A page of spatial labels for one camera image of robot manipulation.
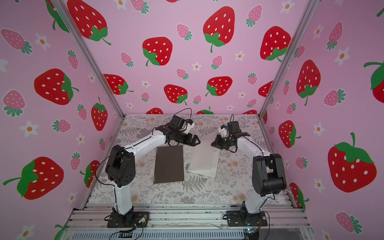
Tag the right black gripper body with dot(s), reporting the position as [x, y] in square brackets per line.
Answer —
[225, 141]

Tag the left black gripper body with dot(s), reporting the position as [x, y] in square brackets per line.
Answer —
[181, 137]

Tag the white spiral notebook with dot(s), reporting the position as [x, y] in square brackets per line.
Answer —
[205, 158]

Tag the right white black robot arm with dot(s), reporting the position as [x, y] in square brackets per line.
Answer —
[268, 174]

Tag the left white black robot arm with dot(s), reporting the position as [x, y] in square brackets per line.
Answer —
[121, 165]

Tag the dark brown spiral notebook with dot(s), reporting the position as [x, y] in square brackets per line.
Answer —
[169, 165]

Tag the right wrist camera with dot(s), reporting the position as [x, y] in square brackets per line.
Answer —
[224, 131]

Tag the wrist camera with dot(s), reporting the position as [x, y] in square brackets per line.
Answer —
[189, 124]
[224, 131]

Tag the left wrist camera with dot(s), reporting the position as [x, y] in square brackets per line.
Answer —
[189, 124]

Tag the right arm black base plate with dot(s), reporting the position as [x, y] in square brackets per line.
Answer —
[244, 219]

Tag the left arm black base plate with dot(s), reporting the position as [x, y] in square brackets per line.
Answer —
[130, 220]

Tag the aluminium frame rail base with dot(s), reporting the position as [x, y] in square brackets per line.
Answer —
[187, 222]

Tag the right aluminium corner post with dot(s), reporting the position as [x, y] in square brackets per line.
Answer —
[302, 26]

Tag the aluminium corner post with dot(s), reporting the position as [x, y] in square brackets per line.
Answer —
[78, 38]
[302, 26]

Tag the left aluminium corner post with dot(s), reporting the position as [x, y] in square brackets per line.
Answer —
[78, 38]

